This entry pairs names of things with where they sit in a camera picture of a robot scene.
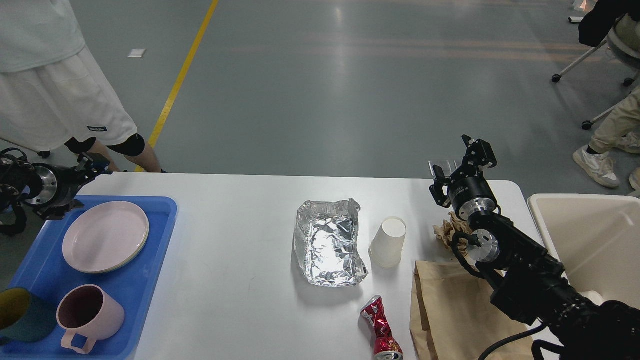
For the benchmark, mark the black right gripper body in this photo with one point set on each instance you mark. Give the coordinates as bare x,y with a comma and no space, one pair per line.
469,195

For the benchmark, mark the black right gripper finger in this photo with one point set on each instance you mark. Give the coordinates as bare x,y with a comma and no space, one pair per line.
440,181
479,157

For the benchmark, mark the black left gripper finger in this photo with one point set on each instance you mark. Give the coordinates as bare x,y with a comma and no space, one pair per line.
56,213
91,165

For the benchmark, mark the crumpled brown paper ball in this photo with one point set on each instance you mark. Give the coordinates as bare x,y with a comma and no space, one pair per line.
449,227

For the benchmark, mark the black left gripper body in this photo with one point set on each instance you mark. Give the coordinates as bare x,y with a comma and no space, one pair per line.
51,186

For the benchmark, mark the crushed red soda can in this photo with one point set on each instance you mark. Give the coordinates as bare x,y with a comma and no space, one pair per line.
385,345

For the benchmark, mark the white office chair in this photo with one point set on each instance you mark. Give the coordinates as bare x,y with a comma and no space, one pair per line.
614,48

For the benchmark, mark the brown paper bag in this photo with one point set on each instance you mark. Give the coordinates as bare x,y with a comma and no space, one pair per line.
451,315

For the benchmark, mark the yellow plate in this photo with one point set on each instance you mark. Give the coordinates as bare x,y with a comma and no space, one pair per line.
116,253

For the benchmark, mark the teal mug yellow inside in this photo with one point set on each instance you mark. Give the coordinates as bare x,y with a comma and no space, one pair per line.
25,317

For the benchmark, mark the clear plastic piece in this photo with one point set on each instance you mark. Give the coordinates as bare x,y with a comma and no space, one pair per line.
448,167

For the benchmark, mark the beige plastic bin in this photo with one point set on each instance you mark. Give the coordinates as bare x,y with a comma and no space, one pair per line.
597,239

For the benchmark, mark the white paper cup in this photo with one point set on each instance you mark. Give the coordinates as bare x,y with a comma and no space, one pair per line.
386,248

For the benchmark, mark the pink plate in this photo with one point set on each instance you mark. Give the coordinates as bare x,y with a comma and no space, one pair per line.
106,237

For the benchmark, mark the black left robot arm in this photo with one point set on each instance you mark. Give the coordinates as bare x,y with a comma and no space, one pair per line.
16,171

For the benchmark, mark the crumpled aluminium foil tray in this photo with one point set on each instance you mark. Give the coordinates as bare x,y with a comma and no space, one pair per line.
325,243

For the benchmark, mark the blue plastic tray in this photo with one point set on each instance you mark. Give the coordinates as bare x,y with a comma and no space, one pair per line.
45,273

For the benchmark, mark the pink mug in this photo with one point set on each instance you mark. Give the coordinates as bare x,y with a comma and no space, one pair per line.
88,315

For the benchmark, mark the person in beige trousers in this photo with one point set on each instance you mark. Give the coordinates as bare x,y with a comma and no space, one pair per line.
616,131

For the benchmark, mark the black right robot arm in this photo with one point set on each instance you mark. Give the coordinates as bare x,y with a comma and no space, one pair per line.
527,282

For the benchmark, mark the person in white shorts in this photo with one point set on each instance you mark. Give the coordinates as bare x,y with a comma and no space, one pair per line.
54,93

